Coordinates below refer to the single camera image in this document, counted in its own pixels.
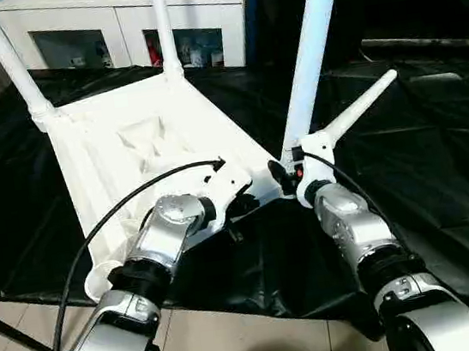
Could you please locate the white plastic table leg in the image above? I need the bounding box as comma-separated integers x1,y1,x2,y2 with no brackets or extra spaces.
261,0,370,168
292,69,408,160
150,0,187,84
0,0,63,138

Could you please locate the white plastic table top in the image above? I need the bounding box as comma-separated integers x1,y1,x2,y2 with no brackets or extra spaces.
28,52,316,309

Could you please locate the black work mat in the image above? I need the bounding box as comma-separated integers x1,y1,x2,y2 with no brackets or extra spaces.
0,13,469,351

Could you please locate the white glass-door cabinet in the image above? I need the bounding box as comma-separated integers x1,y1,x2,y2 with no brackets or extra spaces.
0,0,257,99

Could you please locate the black stand leg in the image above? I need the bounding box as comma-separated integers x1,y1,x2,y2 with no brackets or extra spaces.
0,297,55,351

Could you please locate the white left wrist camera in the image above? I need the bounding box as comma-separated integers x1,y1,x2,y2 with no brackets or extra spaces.
190,158,260,233

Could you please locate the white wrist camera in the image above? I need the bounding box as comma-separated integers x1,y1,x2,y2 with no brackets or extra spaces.
288,130,343,209
190,158,260,233

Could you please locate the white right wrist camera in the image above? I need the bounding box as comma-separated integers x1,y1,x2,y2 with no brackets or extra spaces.
288,130,343,209

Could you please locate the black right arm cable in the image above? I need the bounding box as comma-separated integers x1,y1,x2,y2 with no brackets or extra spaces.
299,129,469,351

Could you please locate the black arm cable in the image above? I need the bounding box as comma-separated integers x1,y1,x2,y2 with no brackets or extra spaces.
299,129,469,351
18,157,251,351

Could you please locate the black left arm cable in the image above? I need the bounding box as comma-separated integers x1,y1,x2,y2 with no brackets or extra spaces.
18,157,251,351

